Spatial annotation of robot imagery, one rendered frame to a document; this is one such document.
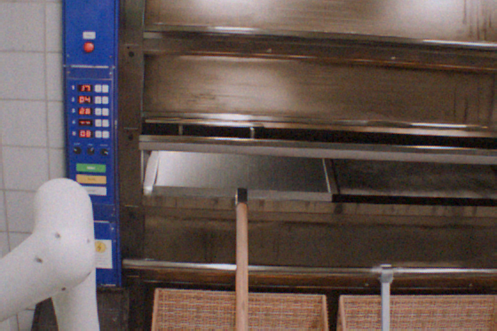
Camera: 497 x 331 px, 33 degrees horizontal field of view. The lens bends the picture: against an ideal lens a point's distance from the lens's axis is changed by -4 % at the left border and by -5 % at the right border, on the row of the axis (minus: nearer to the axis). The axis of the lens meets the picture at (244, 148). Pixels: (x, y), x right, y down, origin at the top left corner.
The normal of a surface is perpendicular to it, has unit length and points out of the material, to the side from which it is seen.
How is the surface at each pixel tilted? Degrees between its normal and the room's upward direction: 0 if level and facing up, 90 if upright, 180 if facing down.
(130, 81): 90
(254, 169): 1
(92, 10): 90
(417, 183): 0
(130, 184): 90
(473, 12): 70
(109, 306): 0
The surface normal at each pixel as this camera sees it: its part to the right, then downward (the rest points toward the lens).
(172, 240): 0.03, 0.09
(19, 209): 0.01, 0.42
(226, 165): 0.05, -0.90
